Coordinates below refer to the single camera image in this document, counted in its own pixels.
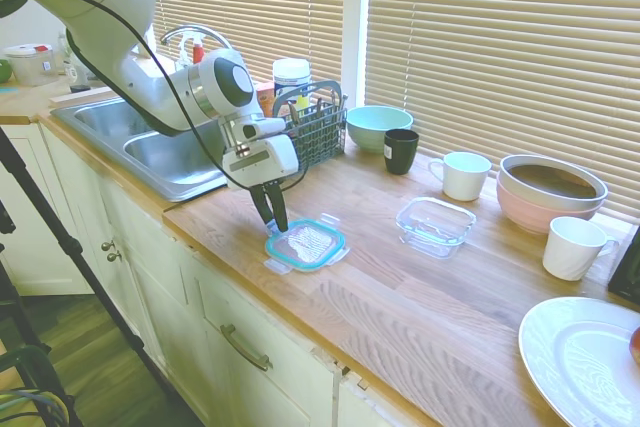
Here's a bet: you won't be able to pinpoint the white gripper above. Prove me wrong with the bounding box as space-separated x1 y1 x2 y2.
221 134 300 233

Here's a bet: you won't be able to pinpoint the clear lid with teal seal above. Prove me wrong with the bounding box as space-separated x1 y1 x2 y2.
263 213 350 276

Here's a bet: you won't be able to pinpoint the clear glass food container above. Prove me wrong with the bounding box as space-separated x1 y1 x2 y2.
395 195 477 261

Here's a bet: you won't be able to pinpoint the grey plastic cutlery basket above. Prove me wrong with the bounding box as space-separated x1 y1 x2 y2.
272 79 349 168

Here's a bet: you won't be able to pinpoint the orange packet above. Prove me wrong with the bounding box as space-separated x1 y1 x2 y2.
255 81 276 114

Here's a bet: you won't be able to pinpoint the stainless steel sink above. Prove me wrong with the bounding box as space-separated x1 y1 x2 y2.
49 95 232 203

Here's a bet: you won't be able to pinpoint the mint green bowl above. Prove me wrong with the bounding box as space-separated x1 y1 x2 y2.
345 105 415 155

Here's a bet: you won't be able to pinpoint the white wipes canister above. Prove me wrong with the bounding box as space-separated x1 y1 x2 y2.
272 57 312 109

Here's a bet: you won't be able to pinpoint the white kitchen base cabinets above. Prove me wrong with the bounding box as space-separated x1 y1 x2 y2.
0 116 386 427

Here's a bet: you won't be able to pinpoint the black mug with sticker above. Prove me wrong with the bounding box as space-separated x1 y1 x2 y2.
383 128 420 176

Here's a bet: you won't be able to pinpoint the clear spray bottle red trigger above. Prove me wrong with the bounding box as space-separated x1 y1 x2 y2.
177 29 207 69

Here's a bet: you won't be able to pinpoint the chrome sink faucet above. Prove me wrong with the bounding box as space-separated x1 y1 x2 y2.
159 25 234 52

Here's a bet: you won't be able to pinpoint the wide white mug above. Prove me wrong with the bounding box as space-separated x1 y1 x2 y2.
428 151 493 202

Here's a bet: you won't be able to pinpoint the white lidded plastic tub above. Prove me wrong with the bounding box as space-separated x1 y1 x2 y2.
3 44 55 87

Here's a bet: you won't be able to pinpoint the white ribbed cup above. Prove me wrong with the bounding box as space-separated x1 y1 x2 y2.
542 216 621 282

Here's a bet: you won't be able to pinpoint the white dinner plate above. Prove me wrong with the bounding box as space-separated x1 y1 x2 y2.
518 296 640 427

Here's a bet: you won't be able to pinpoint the black toaster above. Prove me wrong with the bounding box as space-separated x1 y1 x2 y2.
607 240 640 306

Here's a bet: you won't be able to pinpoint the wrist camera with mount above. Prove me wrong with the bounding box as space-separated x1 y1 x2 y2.
234 118 287 151

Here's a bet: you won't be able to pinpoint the metal bar drawer handle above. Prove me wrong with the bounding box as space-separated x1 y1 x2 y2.
219 324 274 373

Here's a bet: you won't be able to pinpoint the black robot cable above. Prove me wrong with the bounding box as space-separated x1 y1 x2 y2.
27 0 309 194

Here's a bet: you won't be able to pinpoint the black camera tripod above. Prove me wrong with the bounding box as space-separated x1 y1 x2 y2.
0 126 169 401

